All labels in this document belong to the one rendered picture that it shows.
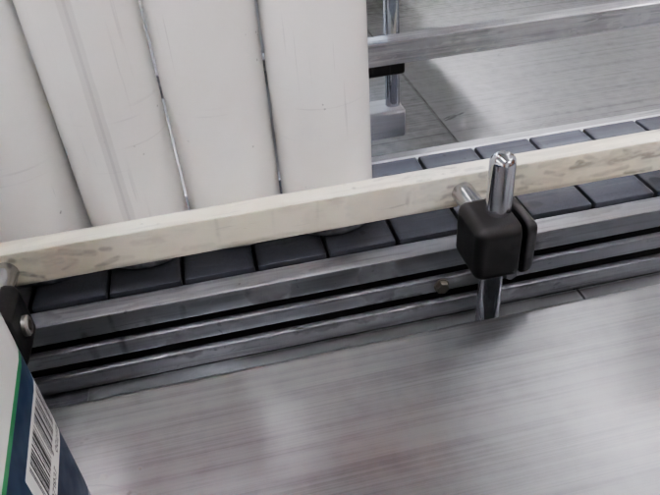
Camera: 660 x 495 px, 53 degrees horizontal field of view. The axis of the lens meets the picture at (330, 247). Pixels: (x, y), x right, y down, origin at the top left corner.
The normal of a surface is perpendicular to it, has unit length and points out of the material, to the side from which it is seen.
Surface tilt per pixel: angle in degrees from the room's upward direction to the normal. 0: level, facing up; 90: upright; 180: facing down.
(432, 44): 90
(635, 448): 0
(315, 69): 90
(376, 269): 90
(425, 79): 0
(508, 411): 0
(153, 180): 90
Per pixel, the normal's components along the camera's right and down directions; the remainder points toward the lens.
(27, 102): 0.93, 0.17
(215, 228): 0.21, 0.58
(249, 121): 0.72, 0.38
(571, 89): -0.07, -0.80
